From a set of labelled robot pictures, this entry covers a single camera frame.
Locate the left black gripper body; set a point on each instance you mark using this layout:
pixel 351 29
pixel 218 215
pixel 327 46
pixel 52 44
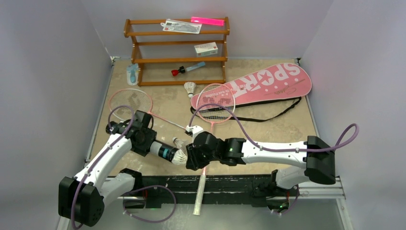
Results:
pixel 147 138

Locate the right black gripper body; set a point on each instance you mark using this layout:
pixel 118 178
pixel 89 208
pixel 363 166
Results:
pixel 193 155

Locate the white shuttlecock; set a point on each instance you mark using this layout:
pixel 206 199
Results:
pixel 179 158
pixel 190 88
pixel 179 143

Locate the black shuttlecock tube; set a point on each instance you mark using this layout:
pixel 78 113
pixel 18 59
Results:
pixel 162 150

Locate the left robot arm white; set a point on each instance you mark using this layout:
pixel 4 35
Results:
pixel 83 197

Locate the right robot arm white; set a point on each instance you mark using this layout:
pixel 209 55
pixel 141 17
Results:
pixel 311 160

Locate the pink badminton racket left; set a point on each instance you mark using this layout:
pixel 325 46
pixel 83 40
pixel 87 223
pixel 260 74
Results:
pixel 137 100

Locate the pink white badminton racket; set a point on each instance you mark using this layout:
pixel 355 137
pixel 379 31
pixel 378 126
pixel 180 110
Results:
pixel 212 103

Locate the white shuttlecock beside lid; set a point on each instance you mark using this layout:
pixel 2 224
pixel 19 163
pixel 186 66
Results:
pixel 179 143

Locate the light blue white device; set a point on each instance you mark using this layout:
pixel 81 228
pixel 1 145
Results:
pixel 132 74

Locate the red black blue marker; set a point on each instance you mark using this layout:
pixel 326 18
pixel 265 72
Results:
pixel 182 69

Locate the white red small box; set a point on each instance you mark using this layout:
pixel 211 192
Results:
pixel 206 49

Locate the pink sport racket bag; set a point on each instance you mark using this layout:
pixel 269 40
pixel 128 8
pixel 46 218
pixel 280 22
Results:
pixel 279 82

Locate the wooden three-tier shelf rack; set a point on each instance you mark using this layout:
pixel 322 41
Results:
pixel 137 57

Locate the white packaged item on shelf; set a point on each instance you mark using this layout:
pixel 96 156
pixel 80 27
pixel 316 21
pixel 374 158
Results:
pixel 181 27

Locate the pink fluorescent bar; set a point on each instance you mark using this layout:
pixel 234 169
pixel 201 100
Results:
pixel 208 21

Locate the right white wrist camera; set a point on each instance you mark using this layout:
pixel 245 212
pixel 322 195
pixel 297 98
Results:
pixel 193 130

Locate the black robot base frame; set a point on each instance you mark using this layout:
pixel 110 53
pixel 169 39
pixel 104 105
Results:
pixel 254 190

